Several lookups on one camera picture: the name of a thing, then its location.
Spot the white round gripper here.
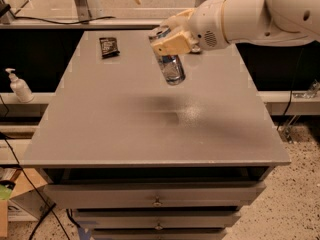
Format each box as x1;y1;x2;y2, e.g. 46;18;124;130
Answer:
151;0;229;56

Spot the blue silver redbull can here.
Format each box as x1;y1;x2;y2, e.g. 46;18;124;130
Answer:
148;26;185;86

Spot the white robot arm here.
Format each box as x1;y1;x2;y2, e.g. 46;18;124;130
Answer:
151;0;320;55

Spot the black snack packet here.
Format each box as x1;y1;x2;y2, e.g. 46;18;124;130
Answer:
99;37;120;58

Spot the grey drawer cabinet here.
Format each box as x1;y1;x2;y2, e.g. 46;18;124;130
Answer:
21;29;292;240

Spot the white pump dispenser bottle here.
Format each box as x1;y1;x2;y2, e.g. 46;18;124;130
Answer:
5;68;34;103

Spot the top grey drawer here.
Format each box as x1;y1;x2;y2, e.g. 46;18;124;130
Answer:
44;182;266;209

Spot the grey drawer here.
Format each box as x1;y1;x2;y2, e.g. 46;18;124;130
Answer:
74;210;240;229
44;182;266;209
92;229;227;240

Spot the middle grey drawer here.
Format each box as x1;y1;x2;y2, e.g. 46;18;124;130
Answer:
74;210;240;229

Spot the bottom grey drawer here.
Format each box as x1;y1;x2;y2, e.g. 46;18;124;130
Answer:
92;229;227;240

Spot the brown cardboard box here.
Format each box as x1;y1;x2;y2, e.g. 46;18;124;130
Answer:
0;168;53;237

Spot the green object on box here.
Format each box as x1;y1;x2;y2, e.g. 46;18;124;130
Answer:
0;180;15;200

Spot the black cable on rail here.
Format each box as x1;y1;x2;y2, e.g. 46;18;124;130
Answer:
13;15;116;25

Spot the grey metal frame leg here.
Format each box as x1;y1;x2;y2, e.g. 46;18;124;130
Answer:
74;0;91;21

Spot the black floor cable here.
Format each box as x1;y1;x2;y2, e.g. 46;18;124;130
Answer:
0;132;71;240

